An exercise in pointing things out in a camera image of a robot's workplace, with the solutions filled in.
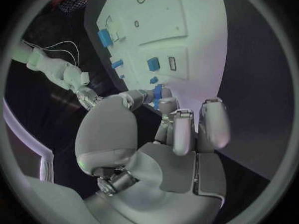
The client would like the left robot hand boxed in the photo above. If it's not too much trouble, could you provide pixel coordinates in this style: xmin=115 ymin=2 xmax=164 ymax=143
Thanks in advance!
xmin=74 ymin=87 xmax=232 ymax=224

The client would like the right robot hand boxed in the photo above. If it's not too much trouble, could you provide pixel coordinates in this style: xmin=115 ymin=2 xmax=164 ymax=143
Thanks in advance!
xmin=75 ymin=87 xmax=102 ymax=111

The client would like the blue gear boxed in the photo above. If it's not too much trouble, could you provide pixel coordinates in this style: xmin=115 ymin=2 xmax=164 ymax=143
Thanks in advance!
xmin=152 ymin=84 xmax=164 ymax=111

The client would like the white task board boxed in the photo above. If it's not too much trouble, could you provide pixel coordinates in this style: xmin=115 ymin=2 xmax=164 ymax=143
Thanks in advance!
xmin=83 ymin=0 xmax=229 ymax=134

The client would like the blue long cylinder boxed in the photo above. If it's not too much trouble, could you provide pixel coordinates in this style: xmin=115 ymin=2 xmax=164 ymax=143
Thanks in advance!
xmin=96 ymin=29 xmax=114 ymax=48

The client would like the white cable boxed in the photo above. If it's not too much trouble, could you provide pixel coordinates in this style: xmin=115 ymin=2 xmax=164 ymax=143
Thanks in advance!
xmin=43 ymin=49 xmax=78 ymax=67
xmin=40 ymin=40 xmax=81 ymax=68

